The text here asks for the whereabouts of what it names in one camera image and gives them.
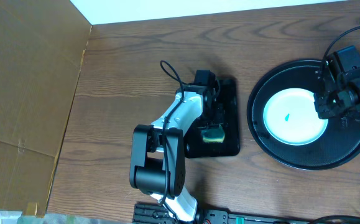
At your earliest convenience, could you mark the green yellow sponge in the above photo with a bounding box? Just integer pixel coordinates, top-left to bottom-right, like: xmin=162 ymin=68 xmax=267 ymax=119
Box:
xmin=201 ymin=124 xmax=225 ymax=143

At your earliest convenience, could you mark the mint green plate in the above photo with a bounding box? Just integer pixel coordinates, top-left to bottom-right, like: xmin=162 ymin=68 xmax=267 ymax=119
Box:
xmin=263 ymin=88 xmax=328 ymax=146

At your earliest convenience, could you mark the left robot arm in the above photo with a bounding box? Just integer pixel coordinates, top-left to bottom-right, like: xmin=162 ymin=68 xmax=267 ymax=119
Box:
xmin=129 ymin=85 xmax=216 ymax=222

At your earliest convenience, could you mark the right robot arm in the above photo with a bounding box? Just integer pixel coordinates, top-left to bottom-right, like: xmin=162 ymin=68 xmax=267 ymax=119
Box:
xmin=314 ymin=67 xmax=360 ymax=119

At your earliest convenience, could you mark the black rectangular water tray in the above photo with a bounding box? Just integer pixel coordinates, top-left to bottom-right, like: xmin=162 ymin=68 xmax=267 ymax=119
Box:
xmin=184 ymin=79 xmax=240 ymax=159

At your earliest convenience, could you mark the round black serving tray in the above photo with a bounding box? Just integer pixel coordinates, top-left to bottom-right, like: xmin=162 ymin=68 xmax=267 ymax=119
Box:
xmin=247 ymin=59 xmax=360 ymax=170

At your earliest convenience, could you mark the brown cardboard panel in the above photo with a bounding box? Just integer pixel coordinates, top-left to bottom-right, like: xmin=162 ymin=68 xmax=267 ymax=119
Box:
xmin=0 ymin=0 xmax=91 ymax=217

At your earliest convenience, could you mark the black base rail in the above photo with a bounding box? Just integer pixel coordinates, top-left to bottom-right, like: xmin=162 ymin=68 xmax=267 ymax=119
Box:
xmin=132 ymin=203 xmax=360 ymax=224

